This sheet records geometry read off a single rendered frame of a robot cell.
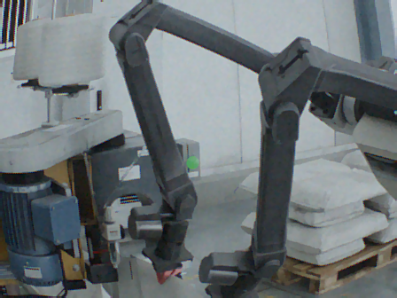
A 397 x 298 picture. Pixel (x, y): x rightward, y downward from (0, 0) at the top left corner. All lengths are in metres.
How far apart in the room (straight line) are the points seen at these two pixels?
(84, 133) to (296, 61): 0.77
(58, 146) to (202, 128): 5.16
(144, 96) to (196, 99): 5.15
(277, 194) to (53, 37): 0.63
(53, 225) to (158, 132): 0.31
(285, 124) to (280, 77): 0.07
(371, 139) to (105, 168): 0.65
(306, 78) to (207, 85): 5.69
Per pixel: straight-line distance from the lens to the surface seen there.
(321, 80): 1.38
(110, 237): 2.14
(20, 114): 4.97
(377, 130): 1.94
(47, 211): 1.83
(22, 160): 1.84
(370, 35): 8.02
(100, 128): 2.12
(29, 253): 1.92
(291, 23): 7.48
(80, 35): 1.89
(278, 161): 1.49
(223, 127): 7.15
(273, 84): 1.40
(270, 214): 1.58
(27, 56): 2.14
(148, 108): 1.87
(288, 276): 5.16
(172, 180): 1.94
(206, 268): 1.71
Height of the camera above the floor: 1.74
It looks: 11 degrees down
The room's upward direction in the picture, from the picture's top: 2 degrees counter-clockwise
